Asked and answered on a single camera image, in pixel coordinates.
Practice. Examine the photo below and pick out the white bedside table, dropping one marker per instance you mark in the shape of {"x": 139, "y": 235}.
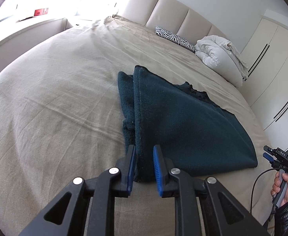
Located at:
{"x": 81, "y": 22}

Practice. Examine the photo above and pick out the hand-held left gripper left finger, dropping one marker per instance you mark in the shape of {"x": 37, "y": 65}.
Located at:
{"x": 131, "y": 167}

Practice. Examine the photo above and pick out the red box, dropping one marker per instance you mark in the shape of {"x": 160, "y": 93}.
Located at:
{"x": 40, "y": 12}

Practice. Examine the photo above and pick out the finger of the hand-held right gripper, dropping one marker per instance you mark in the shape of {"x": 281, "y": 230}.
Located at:
{"x": 267, "y": 156}
{"x": 268, "y": 148}

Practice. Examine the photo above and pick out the cream folded sheet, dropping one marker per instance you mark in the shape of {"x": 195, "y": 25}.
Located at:
{"x": 238, "y": 59}

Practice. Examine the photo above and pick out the zebra print pillow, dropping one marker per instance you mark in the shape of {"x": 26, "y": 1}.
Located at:
{"x": 173, "y": 38}

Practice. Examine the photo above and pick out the bed with beige sheet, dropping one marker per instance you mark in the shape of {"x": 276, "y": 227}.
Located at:
{"x": 48, "y": 103}

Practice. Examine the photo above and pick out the dark teal blanket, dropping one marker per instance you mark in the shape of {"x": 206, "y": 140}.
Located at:
{"x": 183, "y": 127}

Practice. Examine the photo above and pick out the cream padded headboard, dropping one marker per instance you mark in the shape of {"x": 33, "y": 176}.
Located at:
{"x": 171, "y": 12}

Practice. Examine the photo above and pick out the white window ledge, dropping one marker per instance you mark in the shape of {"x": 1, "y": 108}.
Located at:
{"x": 23, "y": 33}

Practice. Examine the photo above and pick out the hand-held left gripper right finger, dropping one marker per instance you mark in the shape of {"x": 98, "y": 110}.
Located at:
{"x": 158, "y": 169}

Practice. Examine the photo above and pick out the white folded duvet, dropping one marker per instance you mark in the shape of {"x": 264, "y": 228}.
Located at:
{"x": 215, "y": 54}

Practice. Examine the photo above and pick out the white wardrobe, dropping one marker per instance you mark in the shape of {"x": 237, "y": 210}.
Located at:
{"x": 276, "y": 61}

